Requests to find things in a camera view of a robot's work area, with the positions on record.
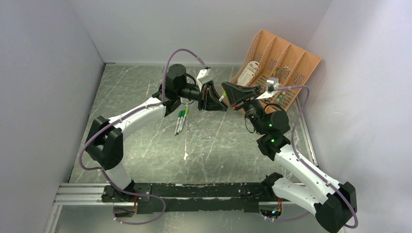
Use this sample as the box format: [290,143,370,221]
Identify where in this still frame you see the white marker green end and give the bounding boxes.
[174,111,184,135]

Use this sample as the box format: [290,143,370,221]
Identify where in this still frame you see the white marker multicolour label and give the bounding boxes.
[178,105,189,133]

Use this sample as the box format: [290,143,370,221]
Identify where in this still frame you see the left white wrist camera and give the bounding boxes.
[196,67,214,92]

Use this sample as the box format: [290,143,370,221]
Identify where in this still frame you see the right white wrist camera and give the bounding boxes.
[257,77,279,100]

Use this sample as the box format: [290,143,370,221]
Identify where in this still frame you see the white marker blue end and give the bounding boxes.
[174,110,185,135]

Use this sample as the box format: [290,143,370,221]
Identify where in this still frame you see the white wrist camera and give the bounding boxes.
[196,67,214,92]
[257,77,279,100]

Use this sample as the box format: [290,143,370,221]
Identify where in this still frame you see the orange desk file organizer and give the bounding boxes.
[222,29,322,113]

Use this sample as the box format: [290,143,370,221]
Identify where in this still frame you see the pens in organizer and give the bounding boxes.
[261,68,284,103]

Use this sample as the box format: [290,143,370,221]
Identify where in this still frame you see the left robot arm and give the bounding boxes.
[85,64,228,202]

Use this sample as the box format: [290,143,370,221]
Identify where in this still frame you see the white card package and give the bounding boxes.
[237,61,259,86]

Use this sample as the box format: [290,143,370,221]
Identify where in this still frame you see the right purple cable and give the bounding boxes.
[263,84,359,230]

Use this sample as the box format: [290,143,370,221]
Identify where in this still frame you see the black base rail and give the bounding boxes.
[101,183,278,214]

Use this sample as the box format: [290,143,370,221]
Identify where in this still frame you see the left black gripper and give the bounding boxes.
[178,80,228,112]

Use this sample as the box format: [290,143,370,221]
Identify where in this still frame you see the aluminium frame rail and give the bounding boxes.
[53,183,106,206]

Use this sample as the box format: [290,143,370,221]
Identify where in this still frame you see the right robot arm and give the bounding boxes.
[222,82,359,233]

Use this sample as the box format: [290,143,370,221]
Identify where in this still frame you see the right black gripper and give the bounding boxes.
[220,84,265,135]

